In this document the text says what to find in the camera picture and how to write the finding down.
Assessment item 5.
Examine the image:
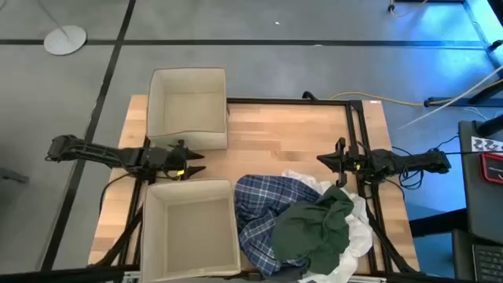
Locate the black metal table frame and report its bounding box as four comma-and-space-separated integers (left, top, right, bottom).
92, 90, 424, 277

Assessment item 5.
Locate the dark green garment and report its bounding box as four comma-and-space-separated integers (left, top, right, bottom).
271, 185, 355, 276

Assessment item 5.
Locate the red and black device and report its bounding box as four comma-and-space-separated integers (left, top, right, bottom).
479, 152, 503, 186

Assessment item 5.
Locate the black keyboard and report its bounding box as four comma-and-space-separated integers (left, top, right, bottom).
471, 243, 503, 283

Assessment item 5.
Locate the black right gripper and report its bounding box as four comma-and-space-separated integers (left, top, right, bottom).
316, 136, 379, 189

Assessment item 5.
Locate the blue plaid shirt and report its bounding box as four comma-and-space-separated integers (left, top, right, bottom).
234, 174, 321, 277

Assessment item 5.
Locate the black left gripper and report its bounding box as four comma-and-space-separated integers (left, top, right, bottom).
138, 138, 207, 182

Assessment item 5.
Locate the dark grey garment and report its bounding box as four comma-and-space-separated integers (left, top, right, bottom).
247, 266, 311, 283

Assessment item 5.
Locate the beige fabric storage bin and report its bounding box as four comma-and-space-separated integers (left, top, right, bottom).
140, 178, 241, 283
145, 66, 229, 151

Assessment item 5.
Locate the dark grey side desk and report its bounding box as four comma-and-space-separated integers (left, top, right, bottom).
457, 119, 503, 245

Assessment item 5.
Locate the white cable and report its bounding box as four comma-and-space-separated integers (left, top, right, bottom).
392, 65, 503, 133

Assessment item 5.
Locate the black patterned marker paper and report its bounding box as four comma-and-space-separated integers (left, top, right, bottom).
470, 135, 503, 155

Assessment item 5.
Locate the white garment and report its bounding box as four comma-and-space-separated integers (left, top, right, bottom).
281, 169, 374, 283

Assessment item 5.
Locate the yellow cable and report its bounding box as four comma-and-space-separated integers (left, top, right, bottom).
329, 78, 503, 108

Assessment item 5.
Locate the round grey floor plate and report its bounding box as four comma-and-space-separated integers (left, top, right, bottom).
42, 24, 88, 57

